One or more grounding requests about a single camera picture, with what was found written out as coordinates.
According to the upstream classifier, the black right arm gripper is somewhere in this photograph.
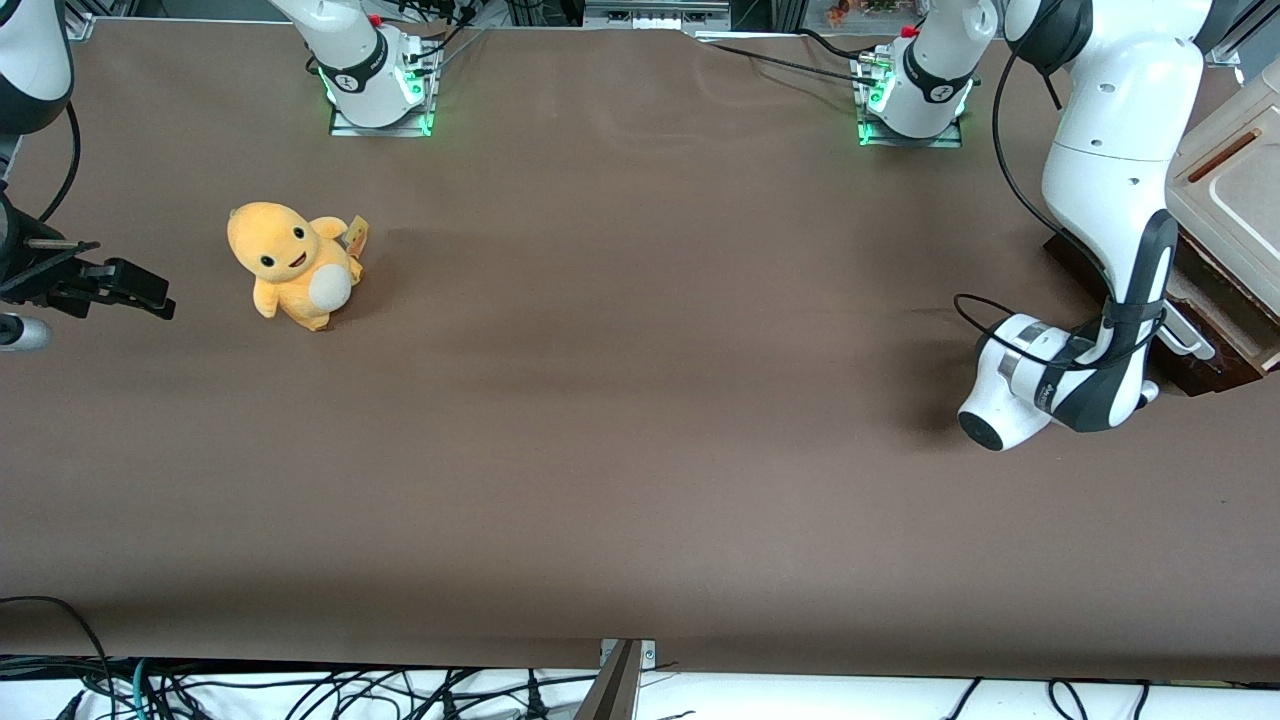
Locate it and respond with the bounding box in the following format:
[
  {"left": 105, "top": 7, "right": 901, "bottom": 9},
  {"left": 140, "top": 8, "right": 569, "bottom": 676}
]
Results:
[{"left": 0, "top": 188, "right": 177, "bottom": 322}]

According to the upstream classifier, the white metal drawer handle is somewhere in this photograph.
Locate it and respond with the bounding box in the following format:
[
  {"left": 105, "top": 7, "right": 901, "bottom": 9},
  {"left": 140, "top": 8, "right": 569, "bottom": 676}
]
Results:
[{"left": 1157, "top": 298, "right": 1218, "bottom": 362}]

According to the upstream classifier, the brown wooden drawer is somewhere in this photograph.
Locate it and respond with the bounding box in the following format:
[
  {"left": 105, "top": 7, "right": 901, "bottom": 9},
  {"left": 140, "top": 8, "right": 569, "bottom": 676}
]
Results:
[{"left": 1150, "top": 232, "right": 1280, "bottom": 378}]

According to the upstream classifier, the orange plush toy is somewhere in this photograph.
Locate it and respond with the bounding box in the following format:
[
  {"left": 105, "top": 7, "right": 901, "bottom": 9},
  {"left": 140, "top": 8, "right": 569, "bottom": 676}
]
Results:
[{"left": 226, "top": 201, "right": 366, "bottom": 333}]

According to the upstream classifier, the grey equipment box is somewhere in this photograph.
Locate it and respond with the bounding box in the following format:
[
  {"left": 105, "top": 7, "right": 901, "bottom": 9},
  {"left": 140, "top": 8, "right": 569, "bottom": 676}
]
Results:
[{"left": 583, "top": 0, "right": 733, "bottom": 30}]

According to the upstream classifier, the aluminium profile bar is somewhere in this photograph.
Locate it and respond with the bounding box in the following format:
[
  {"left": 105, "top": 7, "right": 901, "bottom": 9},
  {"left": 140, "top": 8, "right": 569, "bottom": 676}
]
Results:
[{"left": 574, "top": 640, "right": 644, "bottom": 720}]

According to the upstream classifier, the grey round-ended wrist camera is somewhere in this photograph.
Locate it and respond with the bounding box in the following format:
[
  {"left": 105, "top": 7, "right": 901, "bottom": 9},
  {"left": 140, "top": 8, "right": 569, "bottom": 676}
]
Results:
[{"left": 0, "top": 314, "right": 52, "bottom": 353}]

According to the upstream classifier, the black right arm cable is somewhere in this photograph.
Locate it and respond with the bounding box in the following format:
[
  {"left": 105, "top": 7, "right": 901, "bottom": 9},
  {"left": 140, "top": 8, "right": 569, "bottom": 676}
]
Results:
[{"left": 36, "top": 100, "right": 83, "bottom": 227}]

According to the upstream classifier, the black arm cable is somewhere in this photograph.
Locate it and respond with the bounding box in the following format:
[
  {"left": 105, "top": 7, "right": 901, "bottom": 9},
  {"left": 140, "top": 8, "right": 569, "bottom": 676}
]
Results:
[
  {"left": 36, "top": 100, "right": 83, "bottom": 227},
  {"left": 952, "top": 50, "right": 1173, "bottom": 373}
]

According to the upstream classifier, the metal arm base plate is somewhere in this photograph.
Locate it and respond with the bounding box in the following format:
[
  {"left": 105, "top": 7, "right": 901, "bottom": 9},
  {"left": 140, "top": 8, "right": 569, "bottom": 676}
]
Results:
[
  {"left": 853, "top": 48, "right": 967, "bottom": 150},
  {"left": 328, "top": 35, "right": 443, "bottom": 139}
]

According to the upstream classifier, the black looped floor cable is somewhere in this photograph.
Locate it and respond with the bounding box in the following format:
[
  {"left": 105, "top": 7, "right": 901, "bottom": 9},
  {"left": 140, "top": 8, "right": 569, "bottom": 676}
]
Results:
[{"left": 0, "top": 596, "right": 119, "bottom": 720}]

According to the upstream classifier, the small metal bracket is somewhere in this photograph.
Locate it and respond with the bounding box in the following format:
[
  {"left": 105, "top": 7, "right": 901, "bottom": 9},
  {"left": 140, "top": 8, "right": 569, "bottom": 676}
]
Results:
[{"left": 599, "top": 637, "right": 658, "bottom": 669}]

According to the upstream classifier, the black cable across table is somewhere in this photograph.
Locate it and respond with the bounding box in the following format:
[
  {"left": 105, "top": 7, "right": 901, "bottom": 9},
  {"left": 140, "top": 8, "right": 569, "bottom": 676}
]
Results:
[{"left": 694, "top": 28, "right": 883, "bottom": 89}]

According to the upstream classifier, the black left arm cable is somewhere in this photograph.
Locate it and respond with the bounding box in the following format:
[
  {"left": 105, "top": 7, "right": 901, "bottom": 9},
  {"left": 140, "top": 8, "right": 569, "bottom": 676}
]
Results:
[{"left": 952, "top": 50, "right": 1173, "bottom": 373}]

